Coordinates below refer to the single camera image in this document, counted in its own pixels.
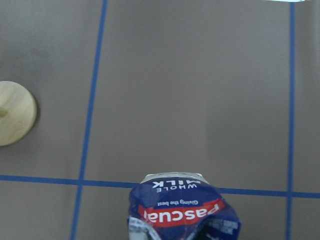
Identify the blue milk carton green cap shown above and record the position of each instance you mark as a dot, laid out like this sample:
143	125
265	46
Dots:
180	206

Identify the wooden cup tree stand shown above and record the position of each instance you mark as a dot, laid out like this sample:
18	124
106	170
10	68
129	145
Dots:
18	112

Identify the brown paper table cover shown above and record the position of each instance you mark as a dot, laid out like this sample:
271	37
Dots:
126	88

